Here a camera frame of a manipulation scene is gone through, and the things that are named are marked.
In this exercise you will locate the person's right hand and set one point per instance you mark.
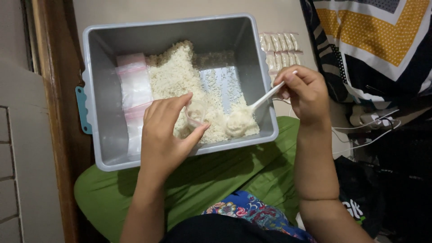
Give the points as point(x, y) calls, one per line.
point(310, 98)

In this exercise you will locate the person's left hand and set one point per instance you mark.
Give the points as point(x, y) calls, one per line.
point(158, 141)

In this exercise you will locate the person's right fingers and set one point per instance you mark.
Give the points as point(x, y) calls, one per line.
point(293, 81)

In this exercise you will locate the white plastic spoon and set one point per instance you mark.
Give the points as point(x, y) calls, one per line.
point(264, 98)

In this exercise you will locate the small clear plastic bag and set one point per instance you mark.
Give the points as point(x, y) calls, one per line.
point(195, 114)

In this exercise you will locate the row of filled rice packets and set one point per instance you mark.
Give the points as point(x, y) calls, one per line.
point(280, 42)

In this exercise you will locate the white charger adapter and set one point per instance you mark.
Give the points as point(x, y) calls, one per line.
point(369, 118)

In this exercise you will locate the patterned yellow black blanket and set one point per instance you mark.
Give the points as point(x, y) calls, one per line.
point(371, 33)

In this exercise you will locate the heap of white rice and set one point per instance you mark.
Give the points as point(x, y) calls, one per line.
point(172, 77)

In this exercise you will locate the blue floral cloth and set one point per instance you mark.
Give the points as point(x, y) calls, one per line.
point(249, 207)

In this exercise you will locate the black bag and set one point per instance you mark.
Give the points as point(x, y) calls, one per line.
point(398, 195)

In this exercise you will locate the stack of clear zip bags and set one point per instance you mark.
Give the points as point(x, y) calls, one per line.
point(135, 84)

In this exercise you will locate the person's black shirt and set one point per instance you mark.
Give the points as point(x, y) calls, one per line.
point(219, 231)

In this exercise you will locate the grey plastic storage bin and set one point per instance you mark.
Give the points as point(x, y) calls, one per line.
point(108, 135)

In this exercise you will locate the brown wooden door frame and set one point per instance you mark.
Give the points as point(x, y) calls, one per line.
point(57, 101)

